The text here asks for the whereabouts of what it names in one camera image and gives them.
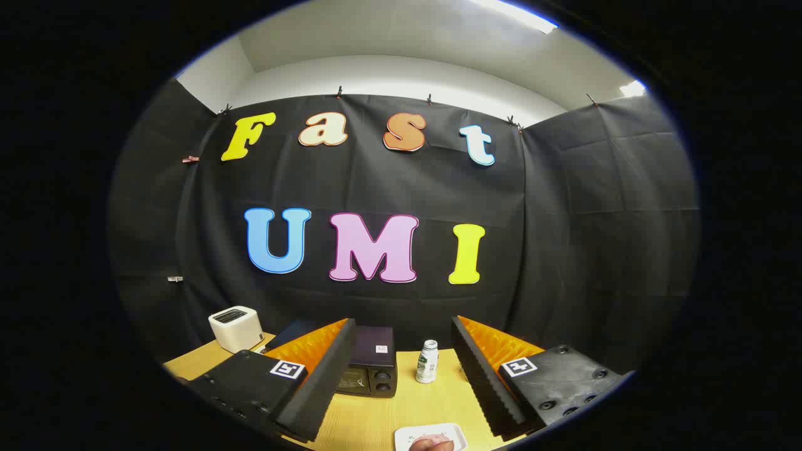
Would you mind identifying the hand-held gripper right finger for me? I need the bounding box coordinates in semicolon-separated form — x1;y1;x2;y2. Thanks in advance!
451;315;635;439

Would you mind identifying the white plastic drink bottle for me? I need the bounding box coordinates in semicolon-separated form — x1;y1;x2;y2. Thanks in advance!
415;340;440;384

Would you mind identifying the black toaster oven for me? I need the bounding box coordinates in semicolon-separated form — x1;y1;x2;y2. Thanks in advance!
334;326;398;398

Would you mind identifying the white square plate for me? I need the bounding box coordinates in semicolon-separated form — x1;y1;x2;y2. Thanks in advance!
394;423;468;451

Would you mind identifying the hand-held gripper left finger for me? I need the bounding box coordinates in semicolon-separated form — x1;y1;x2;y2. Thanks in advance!
188;318;357;443

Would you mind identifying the row of black cloth clips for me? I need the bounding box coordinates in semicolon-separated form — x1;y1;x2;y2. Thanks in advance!
219;86;599;133

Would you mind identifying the white bread toaster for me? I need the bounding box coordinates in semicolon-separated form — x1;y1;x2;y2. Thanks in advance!
208;306;264;354

